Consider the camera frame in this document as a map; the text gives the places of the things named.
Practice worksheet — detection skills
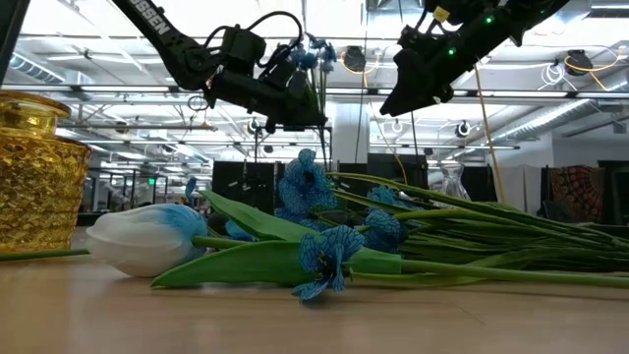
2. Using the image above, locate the black partition panel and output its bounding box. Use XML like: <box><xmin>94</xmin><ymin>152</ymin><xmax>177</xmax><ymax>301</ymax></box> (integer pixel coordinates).
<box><xmin>210</xmin><ymin>160</ymin><xmax>286</xmax><ymax>213</ymax></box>
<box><xmin>337</xmin><ymin>152</ymin><xmax>429</xmax><ymax>191</ymax></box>

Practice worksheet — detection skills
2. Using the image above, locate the yellow hanging cable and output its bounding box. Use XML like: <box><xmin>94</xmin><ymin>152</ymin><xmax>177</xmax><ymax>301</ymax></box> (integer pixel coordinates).
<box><xmin>472</xmin><ymin>62</ymin><xmax>506</xmax><ymax>206</ymax></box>

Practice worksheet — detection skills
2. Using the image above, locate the red patterned cloth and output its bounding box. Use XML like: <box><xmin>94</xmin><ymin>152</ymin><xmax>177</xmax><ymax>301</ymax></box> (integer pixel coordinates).
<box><xmin>548</xmin><ymin>165</ymin><xmax>606</xmax><ymax>223</ymax></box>

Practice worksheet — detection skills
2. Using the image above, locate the clear glass vase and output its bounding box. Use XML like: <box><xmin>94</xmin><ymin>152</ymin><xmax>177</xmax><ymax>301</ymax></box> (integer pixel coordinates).
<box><xmin>438</xmin><ymin>161</ymin><xmax>472</xmax><ymax>204</ymax></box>

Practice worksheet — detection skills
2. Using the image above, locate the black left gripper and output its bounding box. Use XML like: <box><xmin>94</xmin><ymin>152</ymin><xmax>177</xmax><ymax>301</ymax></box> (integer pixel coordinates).
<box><xmin>204</xmin><ymin>56</ymin><xmax>329</xmax><ymax>133</ymax></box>

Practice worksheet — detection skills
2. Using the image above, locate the white blue artificial tulip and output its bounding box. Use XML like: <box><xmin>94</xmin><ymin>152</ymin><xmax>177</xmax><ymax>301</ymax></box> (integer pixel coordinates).
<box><xmin>86</xmin><ymin>190</ymin><xmax>629</xmax><ymax>291</ymax></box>

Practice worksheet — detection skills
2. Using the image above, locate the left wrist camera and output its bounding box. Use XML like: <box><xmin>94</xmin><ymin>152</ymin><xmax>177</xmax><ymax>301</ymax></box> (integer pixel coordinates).
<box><xmin>219</xmin><ymin>25</ymin><xmax>268</xmax><ymax>65</ymax></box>

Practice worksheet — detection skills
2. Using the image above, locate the black gantry frame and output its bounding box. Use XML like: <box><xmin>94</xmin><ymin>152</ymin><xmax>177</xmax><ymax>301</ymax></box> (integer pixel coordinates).
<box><xmin>253</xmin><ymin>124</ymin><xmax>334</xmax><ymax>171</ymax></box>

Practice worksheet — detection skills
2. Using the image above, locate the black ceiling cord reel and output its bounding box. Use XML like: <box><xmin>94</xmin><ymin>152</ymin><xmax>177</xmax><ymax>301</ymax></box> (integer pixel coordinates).
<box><xmin>341</xmin><ymin>44</ymin><xmax>368</xmax><ymax>75</ymax></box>
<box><xmin>564</xmin><ymin>48</ymin><xmax>595</xmax><ymax>77</ymax></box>

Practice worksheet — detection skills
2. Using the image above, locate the yellow textured glass vase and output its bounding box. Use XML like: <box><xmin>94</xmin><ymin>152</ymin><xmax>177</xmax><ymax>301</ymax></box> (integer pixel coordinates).
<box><xmin>0</xmin><ymin>89</ymin><xmax>92</xmax><ymax>255</ymax></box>

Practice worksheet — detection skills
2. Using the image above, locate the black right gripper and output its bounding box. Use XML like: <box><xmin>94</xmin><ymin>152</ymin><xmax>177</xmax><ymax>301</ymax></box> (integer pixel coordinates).
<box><xmin>379</xmin><ymin>24</ymin><xmax>486</xmax><ymax>118</ymax></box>

